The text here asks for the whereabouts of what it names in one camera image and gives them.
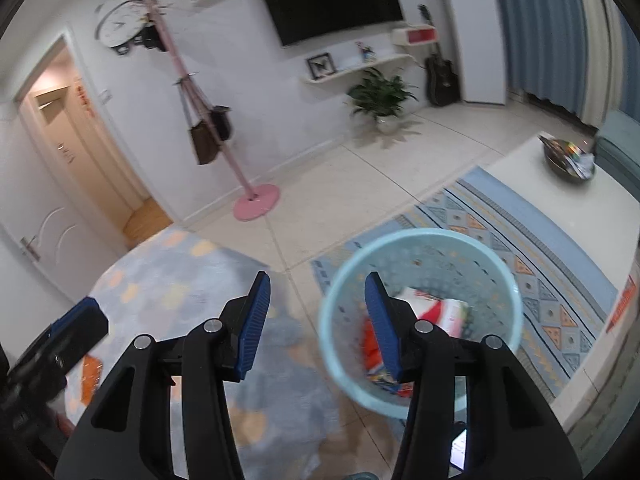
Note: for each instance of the brown handbag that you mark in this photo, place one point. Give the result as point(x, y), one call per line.
point(202, 142)

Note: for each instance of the butterfly picture frame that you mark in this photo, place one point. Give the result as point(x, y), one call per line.
point(321, 65)

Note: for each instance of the patterned tablecloth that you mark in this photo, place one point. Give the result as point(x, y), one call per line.
point(165, 280)

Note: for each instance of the red white box shelf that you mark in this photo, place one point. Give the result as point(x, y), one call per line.
point(420, 35)

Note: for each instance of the white red packet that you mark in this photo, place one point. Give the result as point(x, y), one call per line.
point(445, 312)

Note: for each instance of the small white wall shelf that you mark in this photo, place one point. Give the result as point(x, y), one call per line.
point(350, 71)

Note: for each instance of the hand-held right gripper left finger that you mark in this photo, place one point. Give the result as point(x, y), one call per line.
point(252, 330)

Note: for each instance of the white wall clock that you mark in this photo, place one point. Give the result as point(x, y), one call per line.
point(117, 25)

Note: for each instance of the small shelf ornaments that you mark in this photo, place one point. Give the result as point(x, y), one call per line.
point(366, 52)

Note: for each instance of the white refrigerator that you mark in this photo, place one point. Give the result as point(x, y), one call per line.
point(475, 35)

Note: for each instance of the black guitar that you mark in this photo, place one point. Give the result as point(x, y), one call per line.
point(441, 80)

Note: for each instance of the wooden hallway door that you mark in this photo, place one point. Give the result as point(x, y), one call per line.
point(90, 170)

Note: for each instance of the white door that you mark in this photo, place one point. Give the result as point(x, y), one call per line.
point(55, 240)

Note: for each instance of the potted green plant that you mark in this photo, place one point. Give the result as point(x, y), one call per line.
point(380, 95)

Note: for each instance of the blue curtain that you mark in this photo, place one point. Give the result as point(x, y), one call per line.
point(545, 35)

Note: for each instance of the black wall television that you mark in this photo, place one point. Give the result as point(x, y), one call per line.
point(330, 0)

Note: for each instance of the patterned blue rug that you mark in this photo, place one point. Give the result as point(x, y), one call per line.
point(500, 240)

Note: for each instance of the light blue plastic basket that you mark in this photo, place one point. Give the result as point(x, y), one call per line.
point(350, 280)

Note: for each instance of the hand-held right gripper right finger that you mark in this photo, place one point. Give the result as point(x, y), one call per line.
point(380, 330)

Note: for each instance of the wall light switch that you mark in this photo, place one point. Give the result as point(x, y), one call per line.
point(105, 95)

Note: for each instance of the metal bowl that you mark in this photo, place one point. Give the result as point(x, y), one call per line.
point(565, 167)

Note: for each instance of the pink coat rack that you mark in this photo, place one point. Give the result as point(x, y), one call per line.
point(257, 202)

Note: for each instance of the red door ornament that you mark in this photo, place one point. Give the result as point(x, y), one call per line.
point(84, 97)

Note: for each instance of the white lit screen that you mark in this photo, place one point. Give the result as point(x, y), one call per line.
point(458, 450)

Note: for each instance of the white coffee table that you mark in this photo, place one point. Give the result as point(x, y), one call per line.
point(575, 220)

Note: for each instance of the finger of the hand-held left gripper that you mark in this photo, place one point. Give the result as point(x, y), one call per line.
point(75, 327)

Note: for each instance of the teal sofa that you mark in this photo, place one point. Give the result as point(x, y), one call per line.
point(620, 150)

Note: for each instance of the orange snack packet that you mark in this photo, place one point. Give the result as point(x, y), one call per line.
point(90, 375)

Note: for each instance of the black bag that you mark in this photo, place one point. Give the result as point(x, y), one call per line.
point(221, 122)

